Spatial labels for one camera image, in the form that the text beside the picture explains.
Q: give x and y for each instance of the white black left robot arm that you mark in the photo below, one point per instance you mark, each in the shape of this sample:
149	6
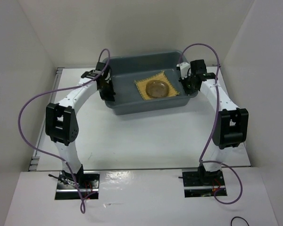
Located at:
61	122

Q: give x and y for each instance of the yellow woven placemat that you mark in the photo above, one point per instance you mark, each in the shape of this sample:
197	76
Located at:
161	76

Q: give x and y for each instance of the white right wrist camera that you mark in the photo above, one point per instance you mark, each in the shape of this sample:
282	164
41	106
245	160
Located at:
183	68

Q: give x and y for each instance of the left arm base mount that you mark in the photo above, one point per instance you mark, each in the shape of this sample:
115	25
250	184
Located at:
66	189

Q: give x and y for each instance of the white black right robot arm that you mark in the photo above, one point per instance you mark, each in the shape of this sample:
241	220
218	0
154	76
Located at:
230	121

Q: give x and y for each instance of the grey plastic bin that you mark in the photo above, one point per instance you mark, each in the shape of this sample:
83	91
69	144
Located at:
126	70

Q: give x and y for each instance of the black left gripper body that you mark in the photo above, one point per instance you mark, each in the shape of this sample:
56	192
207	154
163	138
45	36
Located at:
107	92

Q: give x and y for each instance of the aluminium table edge rail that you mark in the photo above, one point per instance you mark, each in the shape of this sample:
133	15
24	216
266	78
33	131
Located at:
43	140

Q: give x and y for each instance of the clear glass plate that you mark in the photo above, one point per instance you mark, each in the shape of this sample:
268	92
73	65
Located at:
157	89

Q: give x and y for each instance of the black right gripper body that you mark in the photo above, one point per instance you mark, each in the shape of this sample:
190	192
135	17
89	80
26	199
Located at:
187	84

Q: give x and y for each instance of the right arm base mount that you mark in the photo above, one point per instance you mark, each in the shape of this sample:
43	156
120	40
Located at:
199	183

